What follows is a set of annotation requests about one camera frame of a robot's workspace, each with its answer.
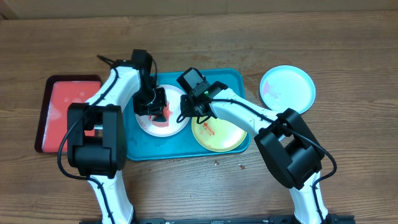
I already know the dark green sponge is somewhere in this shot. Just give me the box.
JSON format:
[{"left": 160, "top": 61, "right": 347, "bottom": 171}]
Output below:
[{"left": 153, "top": 114, "right": 167, "bottom": 123}]

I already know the white plate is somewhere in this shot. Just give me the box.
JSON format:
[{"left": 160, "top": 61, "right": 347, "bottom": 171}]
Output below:
[{"left": 136, "top": 85, "right": 189, "bottom": 137}]

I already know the yellow-green plate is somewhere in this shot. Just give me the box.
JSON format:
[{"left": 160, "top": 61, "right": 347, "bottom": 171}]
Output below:
[{"left": 192, "top": 117, "right": 247, "bottom": 152}]

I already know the light blue plate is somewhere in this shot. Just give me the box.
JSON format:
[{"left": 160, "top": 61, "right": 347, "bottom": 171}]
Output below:
[{"left": 259, "top": 65, "right": 316, "bottom": 114}]

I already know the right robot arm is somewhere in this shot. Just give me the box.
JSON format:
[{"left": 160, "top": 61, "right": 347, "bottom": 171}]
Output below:
[{"left": 177, "top": 67, "right": 328, "bottom": 223}]

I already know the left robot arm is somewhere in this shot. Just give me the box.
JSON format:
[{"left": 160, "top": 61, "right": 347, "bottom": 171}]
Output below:
[{"left": 59, "top": 49, "right": 167, "bottom": 223}]

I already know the teal plastic serving tray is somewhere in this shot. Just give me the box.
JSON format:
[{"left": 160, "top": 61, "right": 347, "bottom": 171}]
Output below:
[{"left": 123, "top": 68, "right": 245, "bottom": 161}]

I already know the dark red water tray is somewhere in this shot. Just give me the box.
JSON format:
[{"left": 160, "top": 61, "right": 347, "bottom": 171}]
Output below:
[{"left": 34, "top": 75, "right": 101, "bottom": 154}]

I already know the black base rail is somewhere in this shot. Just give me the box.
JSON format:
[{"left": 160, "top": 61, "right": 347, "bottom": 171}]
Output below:
[{"left": 79, "top": 214, "right": 356, "bottom": 224}]

